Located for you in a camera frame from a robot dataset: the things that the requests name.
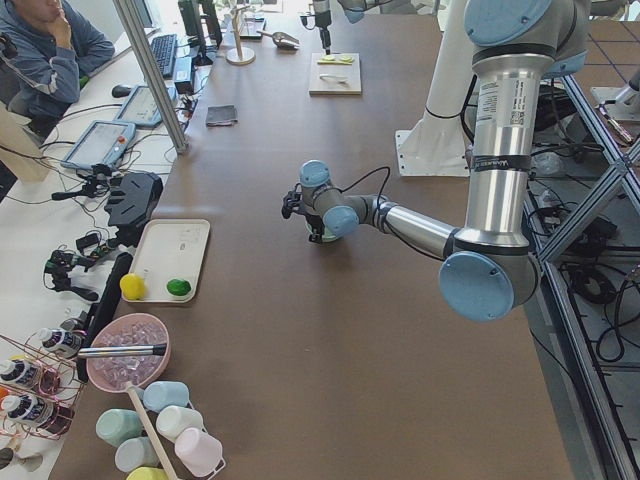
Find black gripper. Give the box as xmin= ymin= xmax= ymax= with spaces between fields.
xmin=305 ymin=213 xmax=325 ymax=244
xmin=318 ymin=26 xmax=331 ymax=55

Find light green bowl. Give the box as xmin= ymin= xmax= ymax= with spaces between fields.
xmin=305 ymin=222 xmax=338 ymax=244

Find white ceramic spoon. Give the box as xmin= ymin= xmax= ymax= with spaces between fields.
xmin=318 ymin=74 xmax=348 ymax=84

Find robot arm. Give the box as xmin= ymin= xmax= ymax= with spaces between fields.
xmin=282 ymin=1 xmax=591 ymax=322
xmin=312 ymin=0 xmax=385 ymax=54

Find pink ice bowl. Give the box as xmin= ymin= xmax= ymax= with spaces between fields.
xmin=86 ymin=313 xmax=171 ymax=393

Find yellow plastic knife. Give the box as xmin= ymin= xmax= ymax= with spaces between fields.
xmin=316 ymin=58 xmax=354 ymax=65

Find metal scoop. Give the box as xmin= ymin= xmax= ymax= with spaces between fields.
xmin=259 ymin=30 xmax=300 ymax=50

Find bamboo cutting board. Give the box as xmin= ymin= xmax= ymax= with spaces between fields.
xmin=308 ymin=53 xmax=362 ymax=95

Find wooden mug tree stand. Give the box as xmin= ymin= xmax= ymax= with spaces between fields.
xmin=226 ymin=1 xmax=256 ymax=66

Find black monitor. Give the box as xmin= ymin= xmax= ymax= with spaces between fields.
xmin=178 ymin=0 xmax=222 ymax=66

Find grey folded cloth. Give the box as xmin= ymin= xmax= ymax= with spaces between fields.
xmin=205 ymin=105 xmax=238 ymax=127

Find green lime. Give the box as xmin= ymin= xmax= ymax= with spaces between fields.
xmin=166 ymin=278 xmax=192 ymax=297

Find cream rabbit tray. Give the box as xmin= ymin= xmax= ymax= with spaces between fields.
xmin=121 ymin=219 xmax=210 ymax=303

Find black keyboard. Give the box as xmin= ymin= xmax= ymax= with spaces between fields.
xmin=150 ymin=34 xmax=178 ymax=79

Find yellow lemon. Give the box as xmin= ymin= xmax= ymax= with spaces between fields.
xmin=119 ymin=273 xmax=146 ymax=301

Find metal tongs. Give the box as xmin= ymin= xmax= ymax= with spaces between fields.
xmin=77 ymin=343 xmax=169 ymax=359

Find far teach pendant tablet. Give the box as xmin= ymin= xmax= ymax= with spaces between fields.
xmin=115 ymin=85 xmax=162 ymax=129

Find teach pendant tablet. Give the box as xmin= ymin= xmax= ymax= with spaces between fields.
xmin=60 ymin=121 xmax=136 ymax=171
xmin=115 ymin=85 xmax=162 ymax=129

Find black computer mouse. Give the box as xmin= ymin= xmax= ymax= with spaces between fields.
xmin=111 ymin=84 xmax=132 ymax=98

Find blue plastic cup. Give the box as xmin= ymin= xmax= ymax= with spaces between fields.
xmin=143 ymin=381 xmax=190 ymax=413

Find near teach pendant tablet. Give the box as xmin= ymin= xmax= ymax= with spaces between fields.
xmin=60 ymin=121 xmax=136 ymax=171

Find white plastic cup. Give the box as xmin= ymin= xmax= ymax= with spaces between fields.
xmin=156 ymin=405 xmax=204 ymax=442

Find pink plastic cup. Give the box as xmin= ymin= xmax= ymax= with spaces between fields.
xmin=174 ymin=427 xmax=226 ymax=478

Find wooden cup rack stick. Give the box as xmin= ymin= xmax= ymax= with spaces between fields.
xmin=125 ymin=382 xmax=179 ymax=480

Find green plastic cup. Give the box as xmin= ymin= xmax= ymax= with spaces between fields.
xmin=95 ymin=409 xmax=143 ymax=447

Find pale teal plastic cup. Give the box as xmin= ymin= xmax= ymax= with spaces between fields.
xmin=114 ymin=437 xmax=159 ymax=473

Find seated person in hoodie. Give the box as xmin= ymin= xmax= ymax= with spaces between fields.
xmin=1 ymin=1 xmax=115 ymax=139

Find yellow plastic cup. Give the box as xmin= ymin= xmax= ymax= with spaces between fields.
xmin=126 ymin=466 xmax=168 ymax=480

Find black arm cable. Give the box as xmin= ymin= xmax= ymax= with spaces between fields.
xmin=339 ymin=166 xmax=446 ymax=259

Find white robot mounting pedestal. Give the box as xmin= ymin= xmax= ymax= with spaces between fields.
xmin=395 ymin=0 xmax=474 ymax=177

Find aluminium frame post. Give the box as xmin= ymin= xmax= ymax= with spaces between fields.
xmin=113 ymin=0 xmax=188 ymax=155

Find copper wire bottle rack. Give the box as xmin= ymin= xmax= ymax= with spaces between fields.
xmin=1 ymin=334 xmax=85 ymax=440

